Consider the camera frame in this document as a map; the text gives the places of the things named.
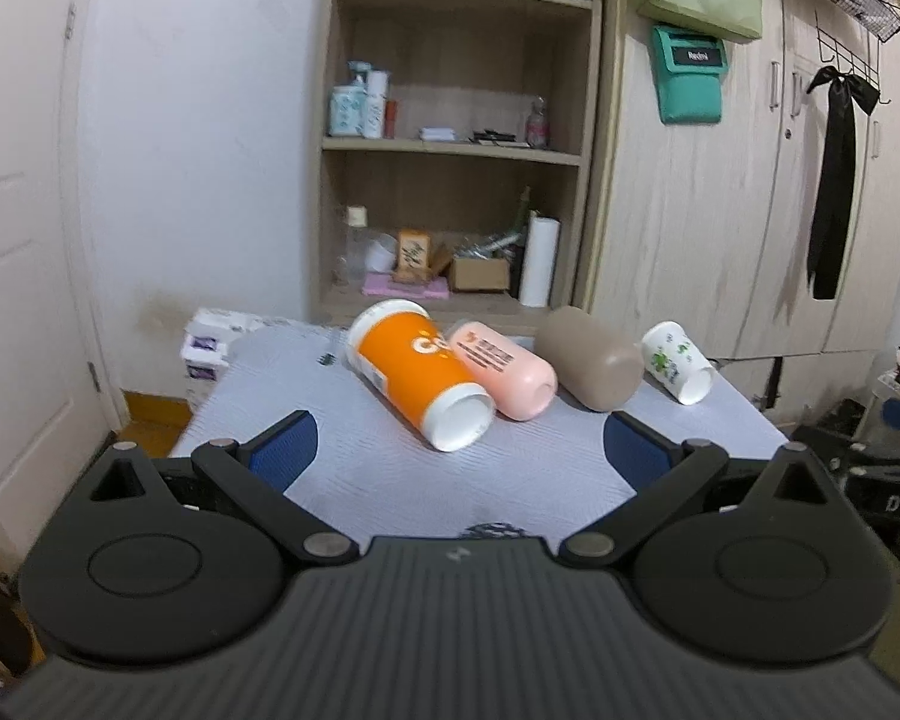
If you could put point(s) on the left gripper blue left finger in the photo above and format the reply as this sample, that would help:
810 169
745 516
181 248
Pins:
253 476

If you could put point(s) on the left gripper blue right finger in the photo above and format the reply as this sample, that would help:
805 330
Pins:
670 482

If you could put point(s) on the white leaf-pattern paper cup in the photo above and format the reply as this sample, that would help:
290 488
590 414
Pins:
675 362

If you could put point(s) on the taupe brown cup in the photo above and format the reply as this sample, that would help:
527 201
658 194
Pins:
599 367

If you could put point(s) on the pink cup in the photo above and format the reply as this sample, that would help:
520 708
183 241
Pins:
521 383

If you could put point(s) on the orange white paper cup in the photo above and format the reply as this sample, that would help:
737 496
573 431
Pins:
396 347

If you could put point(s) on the white patterned tablecloth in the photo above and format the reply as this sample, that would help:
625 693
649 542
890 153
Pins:
357 464

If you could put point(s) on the white tissue pack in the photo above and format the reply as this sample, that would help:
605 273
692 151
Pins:
207 344

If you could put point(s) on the white door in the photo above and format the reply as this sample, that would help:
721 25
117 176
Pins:
56 406

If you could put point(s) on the pink cloth on shelf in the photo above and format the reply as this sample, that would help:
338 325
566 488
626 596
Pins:
384 285

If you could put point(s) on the wooden wardrobe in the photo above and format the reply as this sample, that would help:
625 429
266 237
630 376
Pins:
709 225

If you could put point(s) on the clear bottle with cream cap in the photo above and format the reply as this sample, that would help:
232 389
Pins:
355 244

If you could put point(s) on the white paper towel roll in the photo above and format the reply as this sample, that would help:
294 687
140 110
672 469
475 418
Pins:
539 261

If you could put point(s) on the orange patterned small box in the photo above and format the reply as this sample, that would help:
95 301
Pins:
413 257

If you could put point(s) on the small cardboard box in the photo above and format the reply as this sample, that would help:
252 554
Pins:
473 275

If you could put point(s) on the small pink bottle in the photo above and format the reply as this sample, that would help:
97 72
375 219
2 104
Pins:
537 125

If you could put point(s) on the light blue container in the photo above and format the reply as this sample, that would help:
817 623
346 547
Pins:
346 102

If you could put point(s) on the black hanging ribbon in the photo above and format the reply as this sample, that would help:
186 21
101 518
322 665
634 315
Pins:
846 93

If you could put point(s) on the teal hanging pouch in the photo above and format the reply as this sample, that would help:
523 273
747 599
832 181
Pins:
688 68

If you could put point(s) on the white tube bottle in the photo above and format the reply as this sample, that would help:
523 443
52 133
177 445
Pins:
376 92

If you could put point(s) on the wooden shelf unit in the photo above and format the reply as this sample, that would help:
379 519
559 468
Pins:
463 74

